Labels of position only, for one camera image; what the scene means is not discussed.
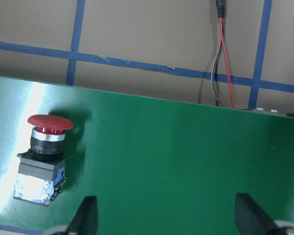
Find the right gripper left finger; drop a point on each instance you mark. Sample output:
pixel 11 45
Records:
pixel 85 221

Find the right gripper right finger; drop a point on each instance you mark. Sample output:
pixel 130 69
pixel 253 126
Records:
pixel 251 219

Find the red mushroom push button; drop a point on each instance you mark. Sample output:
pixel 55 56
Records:
pixel 41 172

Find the green conveyor belt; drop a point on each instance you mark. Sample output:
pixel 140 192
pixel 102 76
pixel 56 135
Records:
pixel 157 167

